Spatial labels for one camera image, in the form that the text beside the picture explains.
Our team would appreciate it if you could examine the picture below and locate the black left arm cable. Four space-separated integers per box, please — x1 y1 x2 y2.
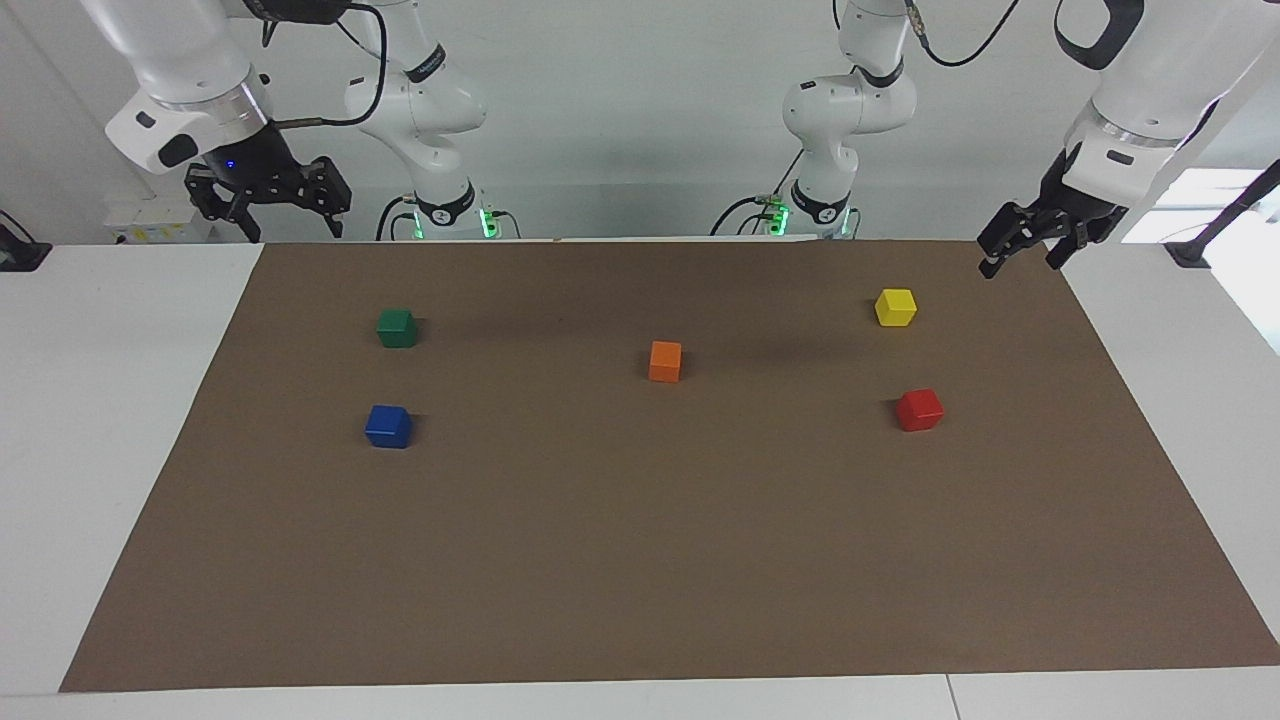
905 0 1021 69

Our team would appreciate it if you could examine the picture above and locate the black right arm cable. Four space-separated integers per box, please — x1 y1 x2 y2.
262 0 391 131

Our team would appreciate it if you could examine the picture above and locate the black clamp stand with pole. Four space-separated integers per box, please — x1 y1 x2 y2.
1165 160 1280 269

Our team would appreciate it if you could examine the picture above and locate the black table clamp mount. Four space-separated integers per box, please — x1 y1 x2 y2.
0 210 53 272

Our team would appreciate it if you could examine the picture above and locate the blue cube block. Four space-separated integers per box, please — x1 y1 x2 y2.
364 404 413 449

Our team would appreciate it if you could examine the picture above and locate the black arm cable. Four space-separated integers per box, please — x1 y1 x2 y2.
905 0 1021 69
262 0 391 131

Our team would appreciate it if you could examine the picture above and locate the brown paper table mat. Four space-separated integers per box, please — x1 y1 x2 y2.
58 238 1280 693

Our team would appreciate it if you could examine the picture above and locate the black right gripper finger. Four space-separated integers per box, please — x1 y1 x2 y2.
185 165 263 244
300 157 353 239

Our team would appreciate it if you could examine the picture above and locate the white cardboard box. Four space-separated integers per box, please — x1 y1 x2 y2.
103 193 216 244

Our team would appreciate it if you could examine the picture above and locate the red cube block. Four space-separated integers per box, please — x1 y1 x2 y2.
895 388 945 433

